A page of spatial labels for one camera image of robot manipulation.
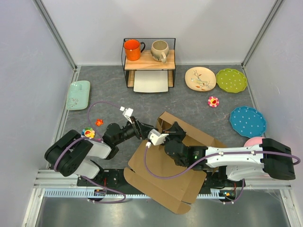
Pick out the rainbow flower toy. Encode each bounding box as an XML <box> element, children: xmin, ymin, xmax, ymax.
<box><xmin>81</xmin><ymin>127</ymin><xmax>95</xmax><ymax>139</ymax></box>

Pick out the white square plate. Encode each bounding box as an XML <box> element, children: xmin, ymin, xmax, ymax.
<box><xmin>134</xmin><ymin>70</ymin><xmax>169</xmax><ymax>93</ymax></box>

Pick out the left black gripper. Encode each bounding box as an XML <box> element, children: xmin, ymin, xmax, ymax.
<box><xmin>114</xmin><ymin>116</ymin><xmax>154</xmax><ymax>145</ymax></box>

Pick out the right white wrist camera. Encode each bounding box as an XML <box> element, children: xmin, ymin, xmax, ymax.
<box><xmin>146</xmin><ymin>129</ymin><xmax>169</xmax><ymax>148</ymax></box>

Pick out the orange enamel mug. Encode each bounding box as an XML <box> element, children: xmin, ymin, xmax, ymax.
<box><xmin>124</xmin><ymin>39</ymin><xmax>145</xmax><ymax>61</ymax></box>

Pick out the blue dotted plate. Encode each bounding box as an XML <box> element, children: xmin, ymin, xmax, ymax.
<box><xmin>230</xmin><ymin>106</ymin><xmax>267</xmax><ymax>138</ymax></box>

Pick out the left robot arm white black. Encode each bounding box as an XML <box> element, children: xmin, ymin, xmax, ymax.
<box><xmin>45</xmin><ymin>116</ymin><xmax>155</xmax><ymax>186</ymax></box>

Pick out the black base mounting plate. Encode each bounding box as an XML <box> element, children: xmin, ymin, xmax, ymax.
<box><xmin>77</xmin><ymin>168</ymin><xmax>237</xmax><ymax>195</ymax></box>

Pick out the orange maple leaf toy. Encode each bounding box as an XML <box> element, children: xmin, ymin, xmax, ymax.
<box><xmin>95</xmin><ymin>119</ymin><xmax>103</xmax><ymax>127</ymax></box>

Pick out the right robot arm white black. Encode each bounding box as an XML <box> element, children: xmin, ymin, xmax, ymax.
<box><xmin>164</xmin><ymin>122</ymin><xmax>295</xmax><ymax>186</ymax></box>

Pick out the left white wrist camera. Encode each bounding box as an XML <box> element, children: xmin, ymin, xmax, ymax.
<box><xmin>120</xmin><ymin>106</ymin><xmax>134</xmax><ymax>123</ymax></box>

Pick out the pink flower toy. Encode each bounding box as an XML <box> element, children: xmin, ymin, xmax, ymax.
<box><xmin>207</xmin><ymin>96</ymin><xmax>220</xmax><ymax>108</ymax></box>

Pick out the green dotted plate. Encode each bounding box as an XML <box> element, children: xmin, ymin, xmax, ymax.
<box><xmin>216</xmin><ymin>68</ymin><xmax>248</xmax><ymax>94</ymax></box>

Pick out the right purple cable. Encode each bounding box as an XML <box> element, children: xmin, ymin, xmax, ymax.
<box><xmin>143</xmin><ymin>146</ymin><xmax>301</xmax><ymax>205</ymax></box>

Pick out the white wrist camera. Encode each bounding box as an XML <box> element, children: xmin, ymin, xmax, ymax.
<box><xmin>120</xmin><ymin>106</ymin><xmax>134</xmax><ymax>123</ymax></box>
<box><xmin>146</xmin><ymin>129</ymin><xmax>169</xmax><ymax>148</ymax></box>

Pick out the mint green divided tray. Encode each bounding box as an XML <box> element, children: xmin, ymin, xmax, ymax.
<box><xmin>66</xmin><ymin>80</ymin><xmax>90</xmax><ymax>111</ymax></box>

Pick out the beige ceramic mug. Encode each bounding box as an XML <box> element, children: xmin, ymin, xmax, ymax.
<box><xmin>151</xmin><ymin>40</ymin><xmax>169</xmax><ymax>63</ymax></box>

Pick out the pink plate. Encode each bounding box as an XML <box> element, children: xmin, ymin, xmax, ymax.
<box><xmin>244</xmin><ymin>137</ymin><xmax>265</xmax><ymax>147</ymax></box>

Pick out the grey slotted cable duct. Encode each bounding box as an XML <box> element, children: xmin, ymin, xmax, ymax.
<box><xmin>43</xmin><ymin>188</ymin><xmax>235</xmax><ymax>199</ymax></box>

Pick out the beige floral plate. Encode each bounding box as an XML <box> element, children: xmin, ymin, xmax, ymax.
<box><xmin>185</xmin><ymin>67</ymin><xmax>216</xmax><ymax>92</ymax></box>

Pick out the black wire wooden shelf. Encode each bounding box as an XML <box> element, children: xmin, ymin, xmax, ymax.
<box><xmin>121</xmin><ymin>37</ymin><xmax>176</xmax><ymax>88</ymax></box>

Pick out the brown cardboard box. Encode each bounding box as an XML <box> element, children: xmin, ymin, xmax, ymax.
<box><xmin>124</xmin><ymin>112</ymin><xmax>225</xmax><ymax>214</ymax></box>

